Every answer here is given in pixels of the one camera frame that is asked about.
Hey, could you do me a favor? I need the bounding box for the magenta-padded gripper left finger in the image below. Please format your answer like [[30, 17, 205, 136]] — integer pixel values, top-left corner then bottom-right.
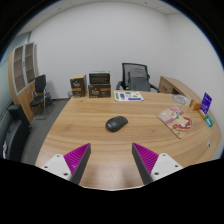
[[40, 142, 92, 185]]

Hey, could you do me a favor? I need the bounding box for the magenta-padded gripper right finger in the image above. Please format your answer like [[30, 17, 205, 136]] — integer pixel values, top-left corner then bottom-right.
[[131, 142, 184, 185]]

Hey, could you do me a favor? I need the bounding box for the black computer mouse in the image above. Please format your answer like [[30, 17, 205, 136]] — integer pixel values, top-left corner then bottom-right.
[[105, 115, 129, 133]]

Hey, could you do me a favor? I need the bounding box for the cartoon print mouse pad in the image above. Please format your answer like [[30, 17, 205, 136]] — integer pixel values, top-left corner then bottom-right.
[[156, 105, 193, 140]]

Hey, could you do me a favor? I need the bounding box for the white green purple sticker sheet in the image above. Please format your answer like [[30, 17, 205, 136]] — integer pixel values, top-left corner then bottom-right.
[[113, 90, 145, 102]]

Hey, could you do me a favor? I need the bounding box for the round patterned white disc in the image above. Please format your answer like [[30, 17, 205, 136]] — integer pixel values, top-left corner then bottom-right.
[[171, 93, 191, 106]]

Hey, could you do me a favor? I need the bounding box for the black leather sofa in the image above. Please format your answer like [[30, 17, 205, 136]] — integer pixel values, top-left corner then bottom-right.
[[0, 104, 33, 163]]

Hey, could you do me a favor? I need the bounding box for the wide brown cardboard box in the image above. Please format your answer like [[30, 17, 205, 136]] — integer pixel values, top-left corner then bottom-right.
[[87, 83, 112, 99]]

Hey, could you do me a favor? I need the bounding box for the tall brown cardboard box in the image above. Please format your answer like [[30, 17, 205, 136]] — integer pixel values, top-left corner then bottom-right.
[[69, 74, 88, 98]]

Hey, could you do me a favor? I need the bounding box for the small orange box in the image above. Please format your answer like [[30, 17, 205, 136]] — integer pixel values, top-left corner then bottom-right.
[[188, 99, 203, 111]]

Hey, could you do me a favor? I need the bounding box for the small green box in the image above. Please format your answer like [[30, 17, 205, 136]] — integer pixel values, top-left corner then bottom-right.
[[204, 114, 215, 128]]

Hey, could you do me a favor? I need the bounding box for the wooden side cabinet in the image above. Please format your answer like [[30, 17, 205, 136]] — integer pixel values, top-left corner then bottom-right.
[[158, 75, 201, 101]]

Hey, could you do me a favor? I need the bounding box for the grey backpack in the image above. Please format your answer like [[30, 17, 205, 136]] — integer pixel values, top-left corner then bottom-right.
[[127, 68, 152, 93]]

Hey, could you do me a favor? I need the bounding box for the purple sign card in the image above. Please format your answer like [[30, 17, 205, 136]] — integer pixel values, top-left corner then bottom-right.
[[200, 91, 213, 115]]

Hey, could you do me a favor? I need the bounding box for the black visitor chair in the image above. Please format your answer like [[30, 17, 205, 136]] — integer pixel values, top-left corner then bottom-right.
[[29, 73, 54, 120]]

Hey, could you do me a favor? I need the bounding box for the black cardboard box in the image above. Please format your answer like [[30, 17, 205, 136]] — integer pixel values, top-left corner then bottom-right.
[[88, 70, 111, 86]]

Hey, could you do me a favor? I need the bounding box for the black mesh office chair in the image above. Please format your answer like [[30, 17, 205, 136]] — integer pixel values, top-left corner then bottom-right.
[[115, 62, 160, 93]]

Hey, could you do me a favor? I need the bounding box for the wooden shelf unit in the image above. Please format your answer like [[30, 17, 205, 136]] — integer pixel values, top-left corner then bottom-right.
[[7, 41, 40, 123]]

